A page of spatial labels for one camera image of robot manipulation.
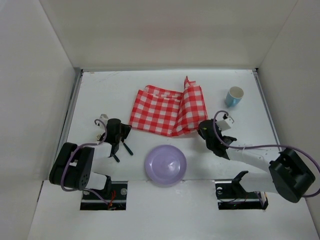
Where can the gold knife dark handle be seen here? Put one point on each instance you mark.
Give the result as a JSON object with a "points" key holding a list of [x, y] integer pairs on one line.
{"points": [[127, 148]]}

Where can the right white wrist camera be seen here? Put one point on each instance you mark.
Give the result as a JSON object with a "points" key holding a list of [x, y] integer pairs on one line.
{"points": [[226, 123]]}

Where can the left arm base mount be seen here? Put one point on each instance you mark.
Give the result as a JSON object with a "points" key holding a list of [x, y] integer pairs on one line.
{"points": [[112, 198]]}

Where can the gold fork dark handle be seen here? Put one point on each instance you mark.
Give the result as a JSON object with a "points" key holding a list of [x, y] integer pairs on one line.
{"points": [[112, 142]]}

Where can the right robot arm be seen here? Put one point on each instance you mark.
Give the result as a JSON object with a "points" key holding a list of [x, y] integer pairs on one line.
{"points": [[282, 172]]}

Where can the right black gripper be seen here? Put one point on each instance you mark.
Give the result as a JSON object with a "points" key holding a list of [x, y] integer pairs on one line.
{"points": [[223, 146]]}

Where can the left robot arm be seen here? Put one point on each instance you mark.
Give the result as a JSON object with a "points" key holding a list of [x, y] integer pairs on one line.
{"points": [[72, 169]]}

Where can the red white checkered cloth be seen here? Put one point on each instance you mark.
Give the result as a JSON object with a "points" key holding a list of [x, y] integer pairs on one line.
{"points": [[169, 113]]}

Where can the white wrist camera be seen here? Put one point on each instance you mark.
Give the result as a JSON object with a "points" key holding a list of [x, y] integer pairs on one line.
{"points": [[226, 123], [104, 118]]}

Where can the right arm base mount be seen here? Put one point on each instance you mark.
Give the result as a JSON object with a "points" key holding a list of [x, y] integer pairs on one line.
{"points": [[232, 196]]}

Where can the light blue mug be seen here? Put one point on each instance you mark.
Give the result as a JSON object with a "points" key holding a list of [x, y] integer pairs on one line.
{"points": [[234, 96]]}

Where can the purple plastic plate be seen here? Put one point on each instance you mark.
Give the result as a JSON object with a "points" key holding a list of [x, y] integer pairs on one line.
{"points": [[165, 165]]}

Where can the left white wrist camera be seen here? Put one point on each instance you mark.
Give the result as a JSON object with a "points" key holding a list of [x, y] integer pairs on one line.
{"points": [[104, 118]]}

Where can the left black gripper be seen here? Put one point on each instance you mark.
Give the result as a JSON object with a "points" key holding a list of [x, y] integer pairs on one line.
{"points": [[119, 143]]}

